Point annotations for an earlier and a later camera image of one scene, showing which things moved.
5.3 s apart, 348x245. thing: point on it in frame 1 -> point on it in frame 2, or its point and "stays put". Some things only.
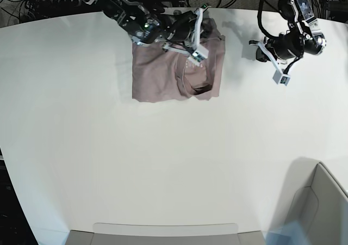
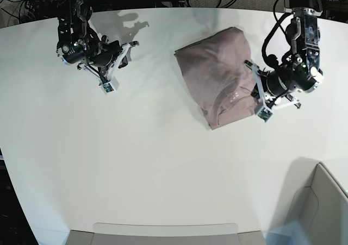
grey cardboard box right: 311,197 stays put
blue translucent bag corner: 292,233 stays put
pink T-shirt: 159,75 -> 218,69
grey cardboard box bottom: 166,233 stays put
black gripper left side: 180,27 -> 101,55
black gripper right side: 286,46 -> 279,82
